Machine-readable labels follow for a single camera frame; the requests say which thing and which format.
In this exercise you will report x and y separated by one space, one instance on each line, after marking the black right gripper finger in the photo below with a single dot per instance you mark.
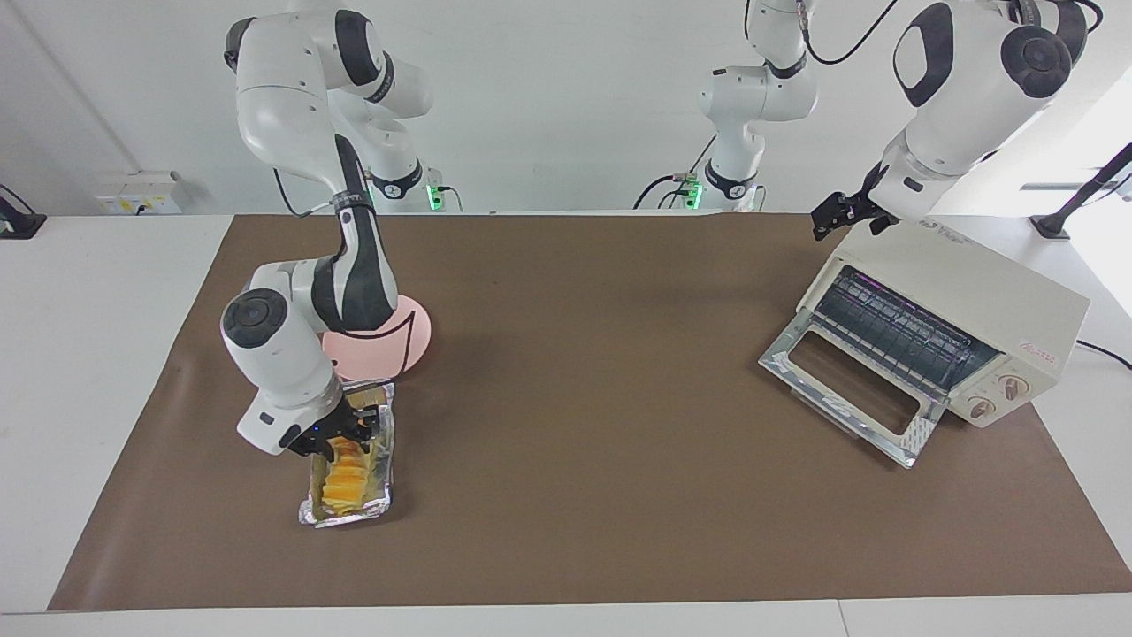
329 453
373 423

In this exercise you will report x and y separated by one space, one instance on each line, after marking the white wall outlet box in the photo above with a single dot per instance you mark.
141 195

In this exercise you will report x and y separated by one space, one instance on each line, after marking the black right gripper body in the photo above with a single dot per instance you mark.
332 432

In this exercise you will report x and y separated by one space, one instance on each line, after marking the sliced orange bread loaf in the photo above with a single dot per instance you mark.
347 487

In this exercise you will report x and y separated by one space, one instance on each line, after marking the black camera stand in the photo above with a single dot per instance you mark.
1052 226

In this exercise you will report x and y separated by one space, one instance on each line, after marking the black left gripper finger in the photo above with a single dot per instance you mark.
829 212
883 225

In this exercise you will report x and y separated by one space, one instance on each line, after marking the glass oven door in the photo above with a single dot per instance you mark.
849 380

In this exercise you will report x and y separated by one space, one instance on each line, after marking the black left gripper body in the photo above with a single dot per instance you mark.
865 202

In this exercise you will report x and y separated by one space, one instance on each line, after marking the aluminium foil tray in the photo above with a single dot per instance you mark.
382 478

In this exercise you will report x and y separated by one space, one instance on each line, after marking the black stand base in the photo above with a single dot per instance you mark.
22 226

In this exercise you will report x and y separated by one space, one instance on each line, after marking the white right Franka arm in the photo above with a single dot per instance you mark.
292 106

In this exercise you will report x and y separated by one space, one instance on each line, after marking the cream toaster oven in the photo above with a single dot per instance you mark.
973 274

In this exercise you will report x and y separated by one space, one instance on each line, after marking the pink round plate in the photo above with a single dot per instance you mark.
354 354

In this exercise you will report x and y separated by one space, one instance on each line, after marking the brown table mat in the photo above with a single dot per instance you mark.
575 487

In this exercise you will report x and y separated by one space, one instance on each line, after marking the cream oven control knob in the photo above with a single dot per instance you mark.
982 408
1013 387

